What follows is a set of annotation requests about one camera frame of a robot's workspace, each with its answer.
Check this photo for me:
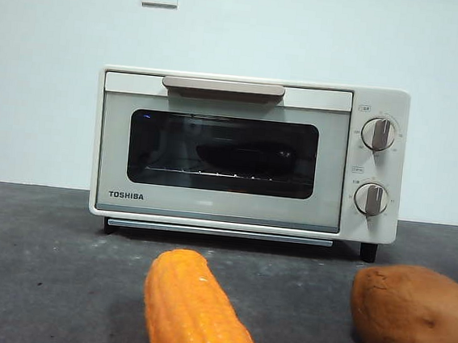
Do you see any purple eggplant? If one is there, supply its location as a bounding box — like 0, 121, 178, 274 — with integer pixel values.
194, 134, 300, 178

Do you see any beige oven door handle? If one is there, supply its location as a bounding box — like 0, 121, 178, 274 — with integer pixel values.
161, 73, 286, 106

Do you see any glass oven door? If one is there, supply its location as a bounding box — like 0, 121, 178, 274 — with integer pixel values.
91, 67, 355, 235

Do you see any oven temperature knob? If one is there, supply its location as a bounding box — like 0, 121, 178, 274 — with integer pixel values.
359, 115, 399, 155

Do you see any oven timer knob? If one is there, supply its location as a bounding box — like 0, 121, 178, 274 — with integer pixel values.
351, 180, 391, 218

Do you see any cream Toshiba toaster oven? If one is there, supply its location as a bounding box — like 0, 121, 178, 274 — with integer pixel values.
83, 61, 412, 265

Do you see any metal oven crumb tray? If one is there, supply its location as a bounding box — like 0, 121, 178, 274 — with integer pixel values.
103, 216, 334, 248

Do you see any brown sweet potato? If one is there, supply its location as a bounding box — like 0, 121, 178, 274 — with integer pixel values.
346, 259, 458, 343

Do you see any orange corn cob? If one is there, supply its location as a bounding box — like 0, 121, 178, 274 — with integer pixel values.
138, 245, 274, 343

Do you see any metal oven wire rack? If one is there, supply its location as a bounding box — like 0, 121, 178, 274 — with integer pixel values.
141, 164, 275, 184

